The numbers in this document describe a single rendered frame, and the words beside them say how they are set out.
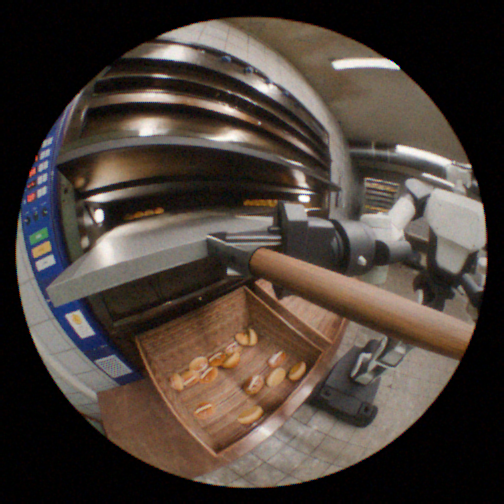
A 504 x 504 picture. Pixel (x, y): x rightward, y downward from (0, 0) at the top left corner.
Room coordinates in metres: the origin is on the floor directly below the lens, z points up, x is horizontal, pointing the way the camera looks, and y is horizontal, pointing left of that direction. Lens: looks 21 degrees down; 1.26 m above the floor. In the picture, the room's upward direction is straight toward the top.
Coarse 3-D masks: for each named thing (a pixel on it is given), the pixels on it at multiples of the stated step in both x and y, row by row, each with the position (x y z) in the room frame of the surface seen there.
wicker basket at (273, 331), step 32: (224, 320) 0.46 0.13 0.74; (256, 320) 0.53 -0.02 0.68; (160, 352) 0.23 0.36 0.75; (192, 352) 0.30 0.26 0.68; (224, 352) 0.37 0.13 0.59; (288, 352) 0.37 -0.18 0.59; (320, 352) 0.27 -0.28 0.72; (160, 384) 0.09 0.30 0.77; (224, 384) 0.20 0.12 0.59; (288, 384) 0.19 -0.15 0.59; (192, 416) 0.02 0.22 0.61; (224, 416) 0.04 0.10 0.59; (224, 448) -0.08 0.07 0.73
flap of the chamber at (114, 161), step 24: (96, 144) 0.17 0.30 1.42; (120, 144) 0.21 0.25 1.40; (144, 144) 0.25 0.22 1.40; (168, 144) 0.28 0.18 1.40; (192, 144) 0.32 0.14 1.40; (216, 144) 0.37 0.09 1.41; (72, 168) 0.15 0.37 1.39; (96, 168) 0.21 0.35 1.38; (120, 168) 0.27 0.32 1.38; (144, 168) 0.34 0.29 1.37; (168, 168) 0.40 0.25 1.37; (192, 168) 0.46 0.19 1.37; (216, 168) 0.51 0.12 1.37; (240, 168) 0.56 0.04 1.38; (264, 168) 0.60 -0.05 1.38; (288, 168) 0.62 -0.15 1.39
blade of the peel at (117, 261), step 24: (240, 216) 0.59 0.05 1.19; (120, 240) 0.30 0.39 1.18; (144, 240) 0.28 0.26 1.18; (168, 240) 0.28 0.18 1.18; (192, 240) 0.27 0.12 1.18; (72, 264) 0.10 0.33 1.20; (96, 264) 0.14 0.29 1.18; (120, 264) 0.11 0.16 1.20; (144, 264) 0.13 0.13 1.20; (168, 264) 0.15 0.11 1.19; (48, 288) 0.02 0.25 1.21; (72, 288) 0.05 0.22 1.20; (96, 288) 0.08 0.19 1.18
